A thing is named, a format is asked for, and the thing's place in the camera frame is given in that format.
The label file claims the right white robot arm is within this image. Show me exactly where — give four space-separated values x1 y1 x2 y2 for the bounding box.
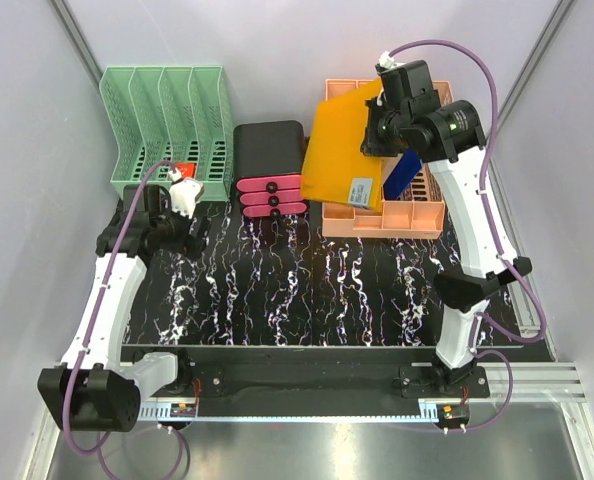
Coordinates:
361 54 532 397

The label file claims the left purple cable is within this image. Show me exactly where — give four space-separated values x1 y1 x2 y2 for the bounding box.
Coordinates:
62 160 183 475

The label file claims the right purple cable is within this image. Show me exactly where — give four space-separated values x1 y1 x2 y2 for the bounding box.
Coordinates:
384 39 548 432

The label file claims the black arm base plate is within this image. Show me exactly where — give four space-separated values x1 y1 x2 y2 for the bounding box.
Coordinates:
134 364 489 401

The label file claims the black marble desk mat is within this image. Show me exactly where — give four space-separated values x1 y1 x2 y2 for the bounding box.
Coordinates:
75 134 523 348

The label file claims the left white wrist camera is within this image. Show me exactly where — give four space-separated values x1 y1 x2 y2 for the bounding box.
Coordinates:
168 171 204 218

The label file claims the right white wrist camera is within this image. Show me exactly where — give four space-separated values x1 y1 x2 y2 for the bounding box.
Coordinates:
375 51 403 75

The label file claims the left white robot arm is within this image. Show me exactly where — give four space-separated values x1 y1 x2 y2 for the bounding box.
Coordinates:
37 178 203 432

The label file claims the orange file organizer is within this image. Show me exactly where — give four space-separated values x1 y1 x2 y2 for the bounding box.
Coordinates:
321 77 455 239

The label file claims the purple cable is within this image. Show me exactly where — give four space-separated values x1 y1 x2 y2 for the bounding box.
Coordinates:
384 39 548 432
62 160 183 475

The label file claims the blue folder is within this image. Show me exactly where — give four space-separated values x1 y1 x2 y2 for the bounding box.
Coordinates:
383 150 422 201

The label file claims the pink top drawer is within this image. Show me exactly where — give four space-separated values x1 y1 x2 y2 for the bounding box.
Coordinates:
236 174 301 194

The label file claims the pink bottom drawer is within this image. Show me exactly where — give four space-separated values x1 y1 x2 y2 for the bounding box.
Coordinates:
242 202 307 218

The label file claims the yellow folder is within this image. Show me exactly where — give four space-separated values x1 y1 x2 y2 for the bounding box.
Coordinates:
300 79 383 212

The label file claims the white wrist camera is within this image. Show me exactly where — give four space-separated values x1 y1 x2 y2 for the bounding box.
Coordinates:
168 171 204 218
375 51 403 75

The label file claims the red square eraser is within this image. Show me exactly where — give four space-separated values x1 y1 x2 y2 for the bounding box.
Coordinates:
175 162 196 178

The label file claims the pink drawer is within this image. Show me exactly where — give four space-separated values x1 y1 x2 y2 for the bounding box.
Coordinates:
239 189 303 207
236 174 301 194
242 202 307 218

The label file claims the aluminium frame rail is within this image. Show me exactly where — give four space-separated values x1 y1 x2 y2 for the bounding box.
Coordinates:
44 362 589 401

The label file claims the green file organizer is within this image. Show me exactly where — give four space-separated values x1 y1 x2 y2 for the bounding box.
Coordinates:
99 66 234 202

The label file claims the black drawer cabinet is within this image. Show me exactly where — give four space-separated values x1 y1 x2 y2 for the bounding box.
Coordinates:
234 120 307 212

